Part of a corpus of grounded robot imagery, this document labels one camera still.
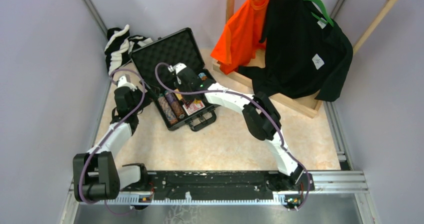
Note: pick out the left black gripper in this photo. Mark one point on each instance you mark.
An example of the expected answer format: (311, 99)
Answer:
(146, 100)

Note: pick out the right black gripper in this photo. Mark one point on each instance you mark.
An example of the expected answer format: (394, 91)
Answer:
(178, 85)

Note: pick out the orange boxed card deck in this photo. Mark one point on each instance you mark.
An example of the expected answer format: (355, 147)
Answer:
(178, 95)

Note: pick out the black poker set case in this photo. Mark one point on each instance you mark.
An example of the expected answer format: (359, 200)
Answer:
(178, 47)

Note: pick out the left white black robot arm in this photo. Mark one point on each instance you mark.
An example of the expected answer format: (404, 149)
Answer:
(95, 174)

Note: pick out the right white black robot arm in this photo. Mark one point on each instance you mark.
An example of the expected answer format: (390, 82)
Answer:
(260, 115)

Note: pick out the red yellow chip stack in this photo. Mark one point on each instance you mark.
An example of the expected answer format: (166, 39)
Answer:
(202, 76)

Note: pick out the purple black chip stack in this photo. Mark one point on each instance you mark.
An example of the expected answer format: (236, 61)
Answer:
(175, 105)

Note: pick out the red playing card deck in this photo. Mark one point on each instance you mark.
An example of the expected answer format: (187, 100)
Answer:
(193, 108)

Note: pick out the blue orange chip stack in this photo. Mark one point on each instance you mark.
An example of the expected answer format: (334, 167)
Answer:
(167, 110)

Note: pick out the black white striped cloth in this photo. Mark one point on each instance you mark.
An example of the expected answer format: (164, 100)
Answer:
(120, 46)

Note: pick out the orange t-shirt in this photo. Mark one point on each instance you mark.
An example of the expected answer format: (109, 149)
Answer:
(241, 36)

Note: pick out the black t-shirt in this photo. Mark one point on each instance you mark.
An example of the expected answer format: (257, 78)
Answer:
(304, 55)

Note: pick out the green clothes hanger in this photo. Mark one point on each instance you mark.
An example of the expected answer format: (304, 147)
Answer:
(323, 11)

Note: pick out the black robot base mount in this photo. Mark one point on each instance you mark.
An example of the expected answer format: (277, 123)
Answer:
(226, 186)

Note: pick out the aluminium frame rail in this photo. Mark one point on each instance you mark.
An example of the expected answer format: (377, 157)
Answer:
(337, 182)

